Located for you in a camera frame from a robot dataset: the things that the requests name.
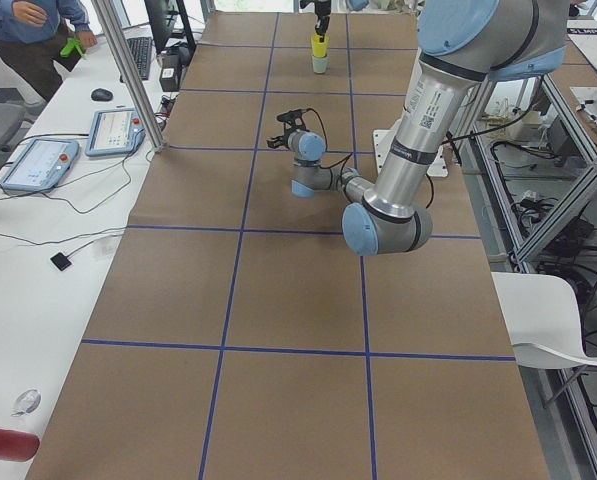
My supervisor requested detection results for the person's hand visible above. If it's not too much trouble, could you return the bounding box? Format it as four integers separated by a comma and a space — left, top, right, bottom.
12, 1, 47, 28

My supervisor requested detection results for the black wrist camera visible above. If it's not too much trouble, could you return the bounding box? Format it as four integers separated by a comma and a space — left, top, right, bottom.
276, 109, 305, 125

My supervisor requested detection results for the green cup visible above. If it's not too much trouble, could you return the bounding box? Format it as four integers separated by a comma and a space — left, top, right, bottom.
312, 56, 329, 75

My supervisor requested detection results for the person in blue sweater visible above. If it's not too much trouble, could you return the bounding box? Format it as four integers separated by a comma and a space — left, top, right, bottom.
0, 0, 97, 102

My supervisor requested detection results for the black keyboard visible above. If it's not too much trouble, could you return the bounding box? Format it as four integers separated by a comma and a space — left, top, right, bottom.
126, 36, 153, 80

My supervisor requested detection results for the clear plastic bag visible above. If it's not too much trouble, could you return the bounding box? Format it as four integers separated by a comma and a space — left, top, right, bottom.
11, 389, 42, 417

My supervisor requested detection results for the black computer mouse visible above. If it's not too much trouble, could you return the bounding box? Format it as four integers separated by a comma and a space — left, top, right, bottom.
90, 88, 114, 102

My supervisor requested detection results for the brown paper table mat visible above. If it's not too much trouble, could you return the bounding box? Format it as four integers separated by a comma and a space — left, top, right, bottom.
25, 10, 597, 480

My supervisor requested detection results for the yellow cup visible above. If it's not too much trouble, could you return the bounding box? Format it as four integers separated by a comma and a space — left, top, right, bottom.
311, 33, 329, 59

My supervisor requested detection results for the white plastic chair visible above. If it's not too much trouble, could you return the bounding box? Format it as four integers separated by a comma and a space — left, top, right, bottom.
492, 272, 597, 370

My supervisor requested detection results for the black computer monitor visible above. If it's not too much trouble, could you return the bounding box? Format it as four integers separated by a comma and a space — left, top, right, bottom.
144, 0, 196, 53

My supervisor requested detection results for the red cylinder bottle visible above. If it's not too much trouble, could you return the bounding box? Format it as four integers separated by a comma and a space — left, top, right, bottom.
0, 428, 40, 462

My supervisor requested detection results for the green toy object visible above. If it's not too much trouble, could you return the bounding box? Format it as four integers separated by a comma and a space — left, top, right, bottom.
60, 37, 85, 58

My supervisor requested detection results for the aluminium frame post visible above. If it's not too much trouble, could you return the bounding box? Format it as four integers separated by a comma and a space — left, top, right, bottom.
92, 0, 166, 153

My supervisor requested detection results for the black box on desk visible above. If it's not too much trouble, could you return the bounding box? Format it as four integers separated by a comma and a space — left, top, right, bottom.
158, 54, 182, 92

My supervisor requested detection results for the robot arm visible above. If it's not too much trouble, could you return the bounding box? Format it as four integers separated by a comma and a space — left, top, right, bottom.
267, 0, 569, 256

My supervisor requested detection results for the near teach pendant tablet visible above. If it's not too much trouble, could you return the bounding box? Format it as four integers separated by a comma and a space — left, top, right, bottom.
0, 138, 80, 194

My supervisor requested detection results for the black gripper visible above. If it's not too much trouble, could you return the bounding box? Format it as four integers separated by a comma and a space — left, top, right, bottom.
312, 0, 332, 41
266, 122, 306, 150

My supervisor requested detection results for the teach pendant tablet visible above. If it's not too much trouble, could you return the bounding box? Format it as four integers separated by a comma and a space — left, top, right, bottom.
85, 108, 145, 157
0, 138, 80, 194

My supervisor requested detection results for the far teach pendant tablet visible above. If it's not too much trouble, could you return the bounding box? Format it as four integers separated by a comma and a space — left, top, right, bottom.
85, 108, 145, 157

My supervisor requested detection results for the small black square device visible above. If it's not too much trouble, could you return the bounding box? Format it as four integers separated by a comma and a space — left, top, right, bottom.
50, 252, 72, 271

